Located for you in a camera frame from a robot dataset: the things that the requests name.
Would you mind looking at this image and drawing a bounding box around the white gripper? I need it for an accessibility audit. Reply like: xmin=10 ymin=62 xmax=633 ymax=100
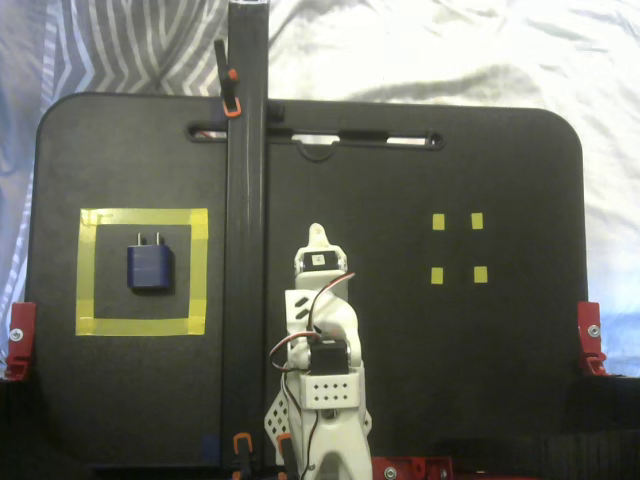
xmin=284 ymin=222 xmax=361 ymax=372

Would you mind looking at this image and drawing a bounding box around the blue charger block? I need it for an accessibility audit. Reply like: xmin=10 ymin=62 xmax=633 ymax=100
xmin=125 ymin=230 xmax=177 ymax=296

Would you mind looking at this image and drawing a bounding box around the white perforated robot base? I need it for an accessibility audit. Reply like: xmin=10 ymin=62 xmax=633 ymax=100
xmin=262 ymin=388 xmax=374 ymax=466

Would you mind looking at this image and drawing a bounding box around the long black bar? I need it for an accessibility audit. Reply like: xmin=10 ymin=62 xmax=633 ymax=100
xmin=221 ymin=0 xmax=272 ymax=469

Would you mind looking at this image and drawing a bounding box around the yellow tape square outline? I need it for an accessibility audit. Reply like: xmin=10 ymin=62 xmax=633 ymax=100
xmin=74 ymin=207 xmax=210 ymax=338

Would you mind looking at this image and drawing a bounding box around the small orange clamp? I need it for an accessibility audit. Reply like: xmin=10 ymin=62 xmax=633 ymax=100
xmin=276 ymin=432 xmax=297 ymax=479
xmin=232 ymin=432 xmax=256 ymax=479

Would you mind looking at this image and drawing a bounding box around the white gray patterned bed sheet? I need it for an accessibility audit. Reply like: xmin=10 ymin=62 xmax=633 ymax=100
xmin=0 ymin=0 xmax=640 ymax=381

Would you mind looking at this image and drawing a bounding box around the red corner clamp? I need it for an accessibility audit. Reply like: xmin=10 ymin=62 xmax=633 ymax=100
xmin=5 ymin=301 xmax=38 ymax=382
xmin=576 ymin=301 xmax=609 ymax=377

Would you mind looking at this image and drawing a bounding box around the thin robot servo cable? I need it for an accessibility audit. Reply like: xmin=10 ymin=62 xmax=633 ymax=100
xmin=268 ymin=332 xmax=322 ymax=374
xmin=308 ymin=272 xmax=358 ymax=335
xmin=296 ymin=408 xmax=321 ymax=479

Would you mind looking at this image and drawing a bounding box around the red base bracket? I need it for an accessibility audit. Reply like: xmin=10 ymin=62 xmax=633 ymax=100
xmin=370 ymin=454 xmax=455 ymax=480

